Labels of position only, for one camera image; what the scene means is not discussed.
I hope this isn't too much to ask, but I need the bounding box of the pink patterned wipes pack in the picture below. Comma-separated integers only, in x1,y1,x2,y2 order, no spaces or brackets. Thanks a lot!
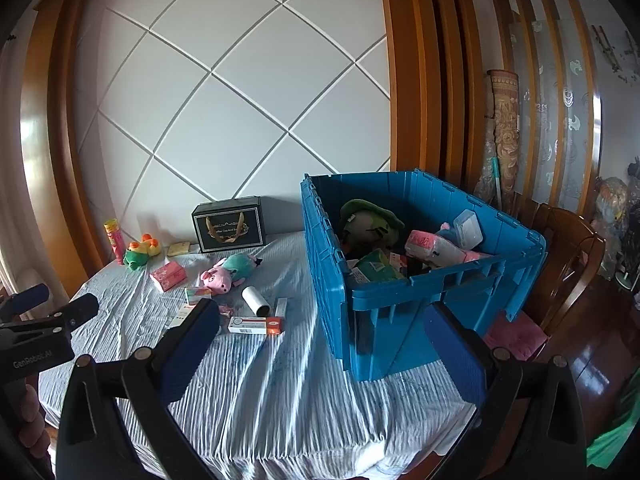
404,230,493,267

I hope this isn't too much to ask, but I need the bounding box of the pile of bagged clutter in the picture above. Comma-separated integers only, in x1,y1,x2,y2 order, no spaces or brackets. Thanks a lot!
592,157,640,283

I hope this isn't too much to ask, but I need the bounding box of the blue plastic crate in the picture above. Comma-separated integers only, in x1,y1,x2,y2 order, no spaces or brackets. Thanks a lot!
300,170,547,383

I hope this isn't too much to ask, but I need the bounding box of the person's left hand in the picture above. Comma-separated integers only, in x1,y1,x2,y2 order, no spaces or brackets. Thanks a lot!
16,384,52,462

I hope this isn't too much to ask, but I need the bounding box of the teal stick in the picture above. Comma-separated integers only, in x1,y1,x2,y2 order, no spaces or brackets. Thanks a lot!
490,156,504,211

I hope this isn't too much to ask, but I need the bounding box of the green yellow frog plush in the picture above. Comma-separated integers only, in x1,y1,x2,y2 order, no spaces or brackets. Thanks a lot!
123,233,162,272

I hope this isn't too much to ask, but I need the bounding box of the clear plastic box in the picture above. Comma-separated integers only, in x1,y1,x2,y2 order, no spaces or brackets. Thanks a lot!
452,209,484,251

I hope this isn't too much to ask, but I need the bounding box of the black gift box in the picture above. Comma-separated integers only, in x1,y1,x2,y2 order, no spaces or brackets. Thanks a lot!
191,196,267,254

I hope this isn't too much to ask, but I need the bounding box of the wooden chair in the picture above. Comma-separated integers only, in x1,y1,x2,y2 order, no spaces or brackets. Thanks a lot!
520,202,607,341

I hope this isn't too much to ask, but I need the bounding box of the wooden wall pillar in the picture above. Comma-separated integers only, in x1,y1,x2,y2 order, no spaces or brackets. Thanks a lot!
377,0,482,196

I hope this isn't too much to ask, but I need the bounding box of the curved wooden wall frame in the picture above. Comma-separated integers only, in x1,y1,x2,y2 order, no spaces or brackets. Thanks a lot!
19,0,131,273

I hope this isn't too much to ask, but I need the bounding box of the green snack packet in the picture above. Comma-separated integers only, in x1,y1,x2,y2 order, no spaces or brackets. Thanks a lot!
356,250,408,284

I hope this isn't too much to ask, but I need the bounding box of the white paper roll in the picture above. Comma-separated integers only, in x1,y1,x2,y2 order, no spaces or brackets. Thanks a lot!
242,286,271,318

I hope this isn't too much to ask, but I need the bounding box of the pink yellow tube can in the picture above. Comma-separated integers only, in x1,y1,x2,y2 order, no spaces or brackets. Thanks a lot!
103,218,126,266

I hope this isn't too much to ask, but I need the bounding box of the pink floral tissue pack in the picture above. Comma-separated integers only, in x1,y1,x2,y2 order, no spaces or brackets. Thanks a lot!
149,261,187,293

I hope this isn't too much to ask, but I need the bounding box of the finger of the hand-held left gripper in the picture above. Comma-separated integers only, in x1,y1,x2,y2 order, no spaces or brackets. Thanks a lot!
0,284,50,322
0,293,99,344

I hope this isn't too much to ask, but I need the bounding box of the green hat plush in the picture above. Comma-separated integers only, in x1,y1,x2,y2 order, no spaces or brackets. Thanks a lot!
340,199,405,257

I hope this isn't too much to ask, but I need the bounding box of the white red medicine box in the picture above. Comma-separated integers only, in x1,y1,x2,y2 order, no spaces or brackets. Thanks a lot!
228,316,284,335

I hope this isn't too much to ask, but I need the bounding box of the wooden frosted glass screen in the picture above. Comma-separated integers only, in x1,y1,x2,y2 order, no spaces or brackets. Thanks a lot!
486,0,602,213

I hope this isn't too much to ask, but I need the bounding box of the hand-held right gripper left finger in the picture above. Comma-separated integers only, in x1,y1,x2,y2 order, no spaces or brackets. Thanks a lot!
54,298,222,480

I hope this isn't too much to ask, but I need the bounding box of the green cloth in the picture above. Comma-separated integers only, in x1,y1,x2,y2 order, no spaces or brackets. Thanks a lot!
586,412,640,469

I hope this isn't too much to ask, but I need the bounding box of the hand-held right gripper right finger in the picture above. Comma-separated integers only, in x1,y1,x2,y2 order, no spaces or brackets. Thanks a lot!
424,301,588,480

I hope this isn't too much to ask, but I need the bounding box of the rolled patterned carpet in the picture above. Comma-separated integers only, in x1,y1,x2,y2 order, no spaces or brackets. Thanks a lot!
474,69,521,207

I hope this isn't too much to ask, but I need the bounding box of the blue striped tablecloth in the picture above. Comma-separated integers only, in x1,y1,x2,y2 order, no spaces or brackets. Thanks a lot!
39,230,478,480

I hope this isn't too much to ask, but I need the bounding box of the white pink long box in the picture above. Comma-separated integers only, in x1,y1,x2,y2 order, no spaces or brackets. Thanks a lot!
167,305,195,331

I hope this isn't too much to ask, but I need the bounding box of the pink teal pig plush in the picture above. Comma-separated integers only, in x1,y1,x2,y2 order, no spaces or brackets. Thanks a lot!
201,253,263,296

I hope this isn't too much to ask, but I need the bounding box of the pink seat cushion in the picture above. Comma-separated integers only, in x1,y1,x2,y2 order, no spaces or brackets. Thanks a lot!
482,310,549,361

